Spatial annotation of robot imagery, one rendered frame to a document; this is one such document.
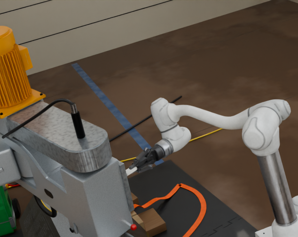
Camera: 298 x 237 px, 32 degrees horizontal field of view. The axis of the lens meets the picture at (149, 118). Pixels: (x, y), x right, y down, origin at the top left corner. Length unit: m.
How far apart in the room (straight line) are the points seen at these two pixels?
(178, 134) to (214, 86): 3.84
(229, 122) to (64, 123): 0.81
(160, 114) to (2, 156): 0.92
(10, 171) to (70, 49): 5.15
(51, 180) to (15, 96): 0.48
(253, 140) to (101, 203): 0.78
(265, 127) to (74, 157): 0.84
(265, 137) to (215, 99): 3.97
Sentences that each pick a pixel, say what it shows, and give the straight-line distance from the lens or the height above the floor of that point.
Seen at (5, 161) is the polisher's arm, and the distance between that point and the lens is 3.01.
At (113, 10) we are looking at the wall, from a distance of 8.09.
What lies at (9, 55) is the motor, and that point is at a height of 2.02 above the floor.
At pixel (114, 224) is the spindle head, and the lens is 2.62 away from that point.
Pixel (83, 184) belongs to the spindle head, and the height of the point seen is 1.55.
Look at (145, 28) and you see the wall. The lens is 8.35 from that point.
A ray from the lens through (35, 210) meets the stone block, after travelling 3.67.
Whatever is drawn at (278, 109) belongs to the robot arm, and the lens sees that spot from 2.41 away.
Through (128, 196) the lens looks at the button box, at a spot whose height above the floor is 1.35.
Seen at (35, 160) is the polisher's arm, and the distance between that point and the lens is 2.81.
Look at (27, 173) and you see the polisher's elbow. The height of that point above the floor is 1.31.
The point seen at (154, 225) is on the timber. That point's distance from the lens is 4.33.
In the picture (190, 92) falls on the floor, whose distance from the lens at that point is 6.44.
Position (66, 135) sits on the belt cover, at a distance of 2.47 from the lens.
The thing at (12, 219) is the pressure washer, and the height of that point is 0.14.
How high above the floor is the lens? 2.90
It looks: 29 degrees down
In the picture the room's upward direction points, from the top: 11 degrees counter-clockwise
